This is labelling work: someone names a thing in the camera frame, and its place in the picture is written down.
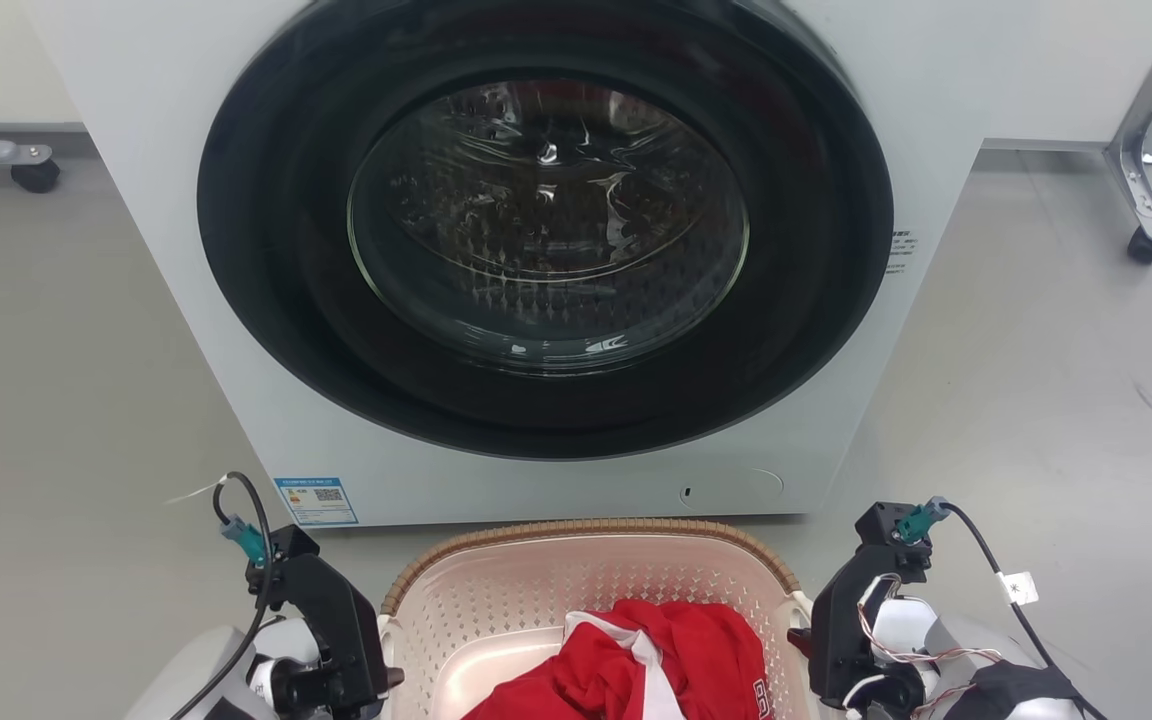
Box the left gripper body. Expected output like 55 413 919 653
248 655 405 720

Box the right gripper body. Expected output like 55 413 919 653
786 625 929 720

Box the beige perforated laundry basket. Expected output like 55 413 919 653
378 517 819 720

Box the red and white garment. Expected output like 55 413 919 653
462 597 773 720

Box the blue energy label sticker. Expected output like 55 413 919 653
272 475 360 529

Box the black round washer door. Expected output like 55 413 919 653
197 0 896 462

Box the small printed text sticker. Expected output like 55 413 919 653
885 229 920 277

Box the white front-load washing machine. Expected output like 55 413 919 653
21 0 1019 530

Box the red white thin wire bundle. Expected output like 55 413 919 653
854 573 1005 720

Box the black left camera cable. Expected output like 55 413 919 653
166 471 279 720

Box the black tagged right camera cable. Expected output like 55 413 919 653
894 496 1109 720

